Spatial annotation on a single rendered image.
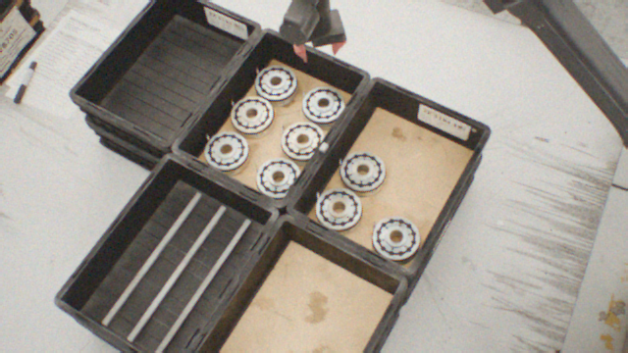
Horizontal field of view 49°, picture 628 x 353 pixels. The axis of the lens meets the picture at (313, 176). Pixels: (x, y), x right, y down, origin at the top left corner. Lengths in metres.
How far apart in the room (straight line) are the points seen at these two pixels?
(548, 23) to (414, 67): 0.99
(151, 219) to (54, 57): 0.69
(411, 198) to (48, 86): 1.06
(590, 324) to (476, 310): 0.87
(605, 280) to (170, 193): 1.52
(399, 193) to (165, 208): 0.53
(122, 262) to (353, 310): 0.52
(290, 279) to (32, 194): 0.74
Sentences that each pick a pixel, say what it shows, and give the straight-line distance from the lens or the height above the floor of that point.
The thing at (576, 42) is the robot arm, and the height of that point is 1.51.
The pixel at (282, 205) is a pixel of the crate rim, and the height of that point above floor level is 0.93.
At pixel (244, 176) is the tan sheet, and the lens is 1.59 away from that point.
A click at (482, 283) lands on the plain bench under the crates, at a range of 1.64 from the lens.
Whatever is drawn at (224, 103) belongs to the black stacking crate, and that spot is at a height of 0.88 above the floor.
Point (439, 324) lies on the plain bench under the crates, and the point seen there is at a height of 0.70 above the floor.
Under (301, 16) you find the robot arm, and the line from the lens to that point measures 1.26.
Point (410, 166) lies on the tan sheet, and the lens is 1.59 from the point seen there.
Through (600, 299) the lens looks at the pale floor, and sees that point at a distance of 2.48.
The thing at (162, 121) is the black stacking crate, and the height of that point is 0.83.
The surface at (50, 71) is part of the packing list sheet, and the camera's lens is 2.07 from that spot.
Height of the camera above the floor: 2.23
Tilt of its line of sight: 62 degrees down
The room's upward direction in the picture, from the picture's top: 6 degrees counter-clockwise
